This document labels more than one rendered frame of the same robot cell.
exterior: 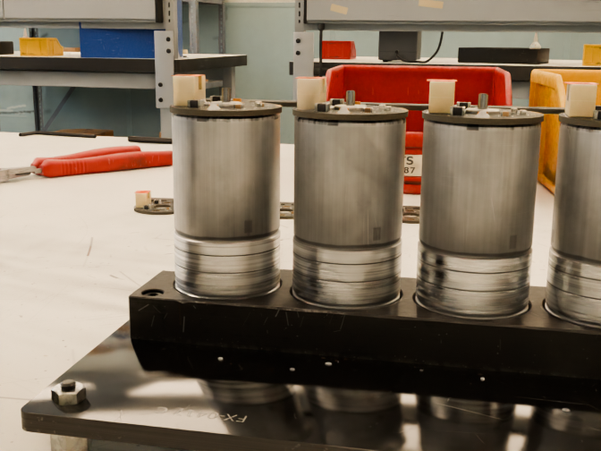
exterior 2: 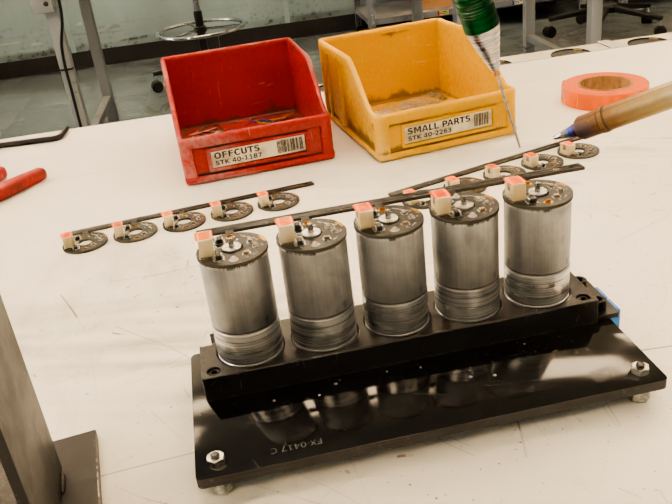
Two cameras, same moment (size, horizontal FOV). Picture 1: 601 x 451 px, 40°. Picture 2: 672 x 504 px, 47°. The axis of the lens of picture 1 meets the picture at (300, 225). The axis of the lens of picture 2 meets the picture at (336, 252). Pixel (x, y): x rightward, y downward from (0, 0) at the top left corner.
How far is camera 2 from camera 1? 0.13 m
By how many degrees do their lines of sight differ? 23
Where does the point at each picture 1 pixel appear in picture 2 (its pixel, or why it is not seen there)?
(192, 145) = (226, 284)
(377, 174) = (341, 273)
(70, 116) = not seen: outside the picture
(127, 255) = (106, 307)
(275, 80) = not seen: outside the picture
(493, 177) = (406, 261)
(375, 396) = (375, 400)
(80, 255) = (70, 318)
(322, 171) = (309, 280)
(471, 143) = (392, 247)
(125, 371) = (229, 430)
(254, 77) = not seen: outside the picture
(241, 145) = (256, 276)
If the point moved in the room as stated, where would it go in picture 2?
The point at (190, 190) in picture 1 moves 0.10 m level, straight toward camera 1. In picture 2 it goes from (229, 309) to (391, 478)
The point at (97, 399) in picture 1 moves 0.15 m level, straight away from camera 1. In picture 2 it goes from (232, 456) to (70, 294)
